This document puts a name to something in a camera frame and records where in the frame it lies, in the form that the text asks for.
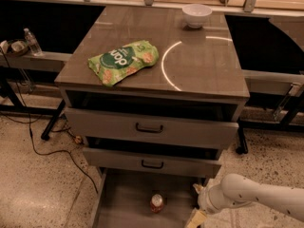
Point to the white bowl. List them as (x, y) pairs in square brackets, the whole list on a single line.
[(196, 14)]

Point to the middle grey drawer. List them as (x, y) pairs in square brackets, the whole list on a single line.
[(151, 163)]

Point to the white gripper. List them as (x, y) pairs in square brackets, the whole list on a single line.
[(204, 199)]

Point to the grey drawer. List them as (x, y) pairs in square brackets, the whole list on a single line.
[(124, 200), (150, 129), (151, 163)]

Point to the bottom grey drawer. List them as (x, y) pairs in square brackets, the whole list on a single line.
[(124, 200)]

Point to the top grey drawer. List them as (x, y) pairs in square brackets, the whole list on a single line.
[(150, 129)]

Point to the clear water bottle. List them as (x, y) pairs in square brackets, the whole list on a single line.
[(32, 43)]

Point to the grey side shelf left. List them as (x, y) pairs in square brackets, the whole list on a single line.
[(50, 61)]

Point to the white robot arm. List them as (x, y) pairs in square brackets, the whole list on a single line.
[(235, 191)]

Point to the grey drawer cabinet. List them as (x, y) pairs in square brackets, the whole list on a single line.
[(197, 76)]

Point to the small dark bowl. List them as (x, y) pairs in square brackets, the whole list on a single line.
[(17, 48)]

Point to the red coke can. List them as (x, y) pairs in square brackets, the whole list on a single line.
[(156, 203)]

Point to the green chip bag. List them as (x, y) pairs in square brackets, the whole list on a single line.
[(122, 62)]

